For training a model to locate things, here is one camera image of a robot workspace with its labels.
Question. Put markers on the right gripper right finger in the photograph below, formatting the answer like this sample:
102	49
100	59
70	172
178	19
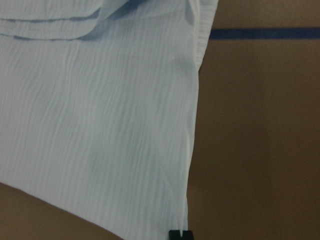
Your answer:
187	235

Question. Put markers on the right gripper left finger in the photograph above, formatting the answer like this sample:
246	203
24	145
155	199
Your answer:
174	235

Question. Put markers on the light blue button shirt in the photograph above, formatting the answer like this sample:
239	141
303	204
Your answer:
98	104

